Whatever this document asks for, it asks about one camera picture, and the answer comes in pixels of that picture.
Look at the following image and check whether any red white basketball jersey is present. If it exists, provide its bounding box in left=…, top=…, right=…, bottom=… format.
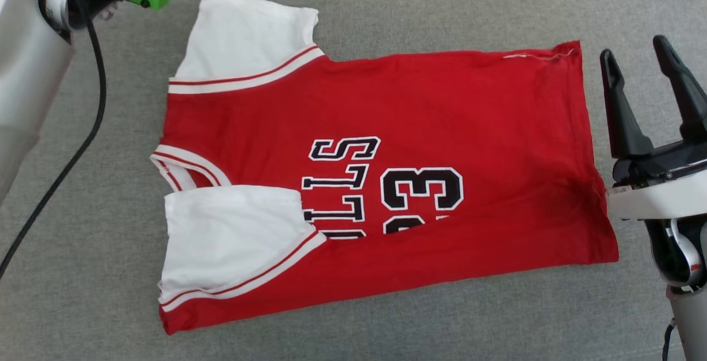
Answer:
left=149, top=0, right=620, bottom=336

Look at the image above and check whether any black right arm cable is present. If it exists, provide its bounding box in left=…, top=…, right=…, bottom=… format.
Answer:
left=661, top=317, right=679, bottom=361

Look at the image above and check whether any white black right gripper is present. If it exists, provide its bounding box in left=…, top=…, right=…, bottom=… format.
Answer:
left=600, top=35, right=707, bottom=221

